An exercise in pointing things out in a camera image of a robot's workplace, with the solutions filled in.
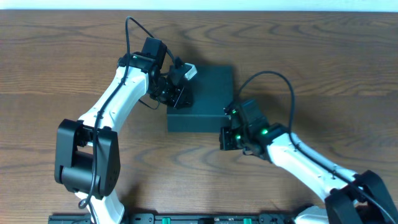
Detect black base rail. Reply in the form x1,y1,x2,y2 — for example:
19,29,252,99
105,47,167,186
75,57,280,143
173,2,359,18
47,213,295,224

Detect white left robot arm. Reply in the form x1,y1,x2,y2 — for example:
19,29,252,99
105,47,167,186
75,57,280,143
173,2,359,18
54,52,197,223

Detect dark green box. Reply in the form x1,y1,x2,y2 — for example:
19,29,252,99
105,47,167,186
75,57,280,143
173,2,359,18
167,65,234,133

